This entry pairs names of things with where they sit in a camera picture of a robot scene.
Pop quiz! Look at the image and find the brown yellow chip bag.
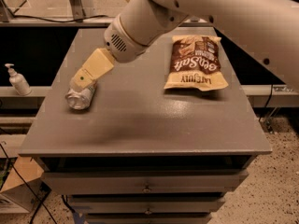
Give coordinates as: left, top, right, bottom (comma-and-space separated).
164, 35, 228, 91

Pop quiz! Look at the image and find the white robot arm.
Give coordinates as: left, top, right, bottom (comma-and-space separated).
70, 0, 299, 91

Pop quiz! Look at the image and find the top grey drawer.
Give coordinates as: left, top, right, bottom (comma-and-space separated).
42, 170, 249, 195

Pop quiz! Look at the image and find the silver 7up soda can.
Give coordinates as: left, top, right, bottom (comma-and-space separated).
65, 83, 97, 110

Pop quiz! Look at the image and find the grey metal frame post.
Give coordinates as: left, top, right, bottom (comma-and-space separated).
69, 0, 96, 20

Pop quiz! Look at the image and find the grey drawer cabinet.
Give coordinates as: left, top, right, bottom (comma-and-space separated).
21, 29, 271, 224

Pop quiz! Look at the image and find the white pump lotion bottle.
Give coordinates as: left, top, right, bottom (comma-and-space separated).
5, 63, 31, 96

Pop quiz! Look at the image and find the grey drawer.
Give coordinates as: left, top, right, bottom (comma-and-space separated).
69, 193, 224, 214
42, 170, 249, 195

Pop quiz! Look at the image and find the cardboard box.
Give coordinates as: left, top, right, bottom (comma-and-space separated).
0, 157, 43, 214

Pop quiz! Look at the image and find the black cable on ledge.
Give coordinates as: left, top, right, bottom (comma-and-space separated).
8, 12, 108, 24

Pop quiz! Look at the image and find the black floor cable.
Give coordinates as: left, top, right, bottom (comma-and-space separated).
0, 142, 59, 224

